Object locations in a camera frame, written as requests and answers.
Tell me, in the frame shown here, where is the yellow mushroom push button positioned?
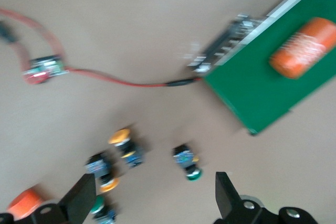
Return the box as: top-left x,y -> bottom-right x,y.
107,128 -> 148,169
83,153 -> 121,193

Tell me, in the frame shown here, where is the small controller circuit board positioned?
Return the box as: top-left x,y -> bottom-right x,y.
22,55 -> 70,86

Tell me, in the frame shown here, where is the green conveyor belt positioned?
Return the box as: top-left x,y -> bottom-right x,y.
183,0 -> 336,137

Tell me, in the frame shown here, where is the black inline switch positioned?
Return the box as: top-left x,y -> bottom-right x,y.
0,20 -> 16,45

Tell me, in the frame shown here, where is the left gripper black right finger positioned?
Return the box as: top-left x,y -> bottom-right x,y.
214,171 -> 320,224

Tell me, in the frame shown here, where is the red and black wire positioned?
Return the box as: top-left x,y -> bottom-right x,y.
0,7 -> 204,88

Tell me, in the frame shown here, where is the green mushroom push button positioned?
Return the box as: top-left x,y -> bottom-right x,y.
172,144 -> 204,182
89,195 -> 119,224

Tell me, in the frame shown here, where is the orange cylinder printed 4680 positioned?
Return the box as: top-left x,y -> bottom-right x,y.
268,16 -> 336,80
6,186 -> 44,221

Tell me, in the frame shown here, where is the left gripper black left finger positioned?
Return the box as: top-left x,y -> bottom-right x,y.
0,173 -> 97,224

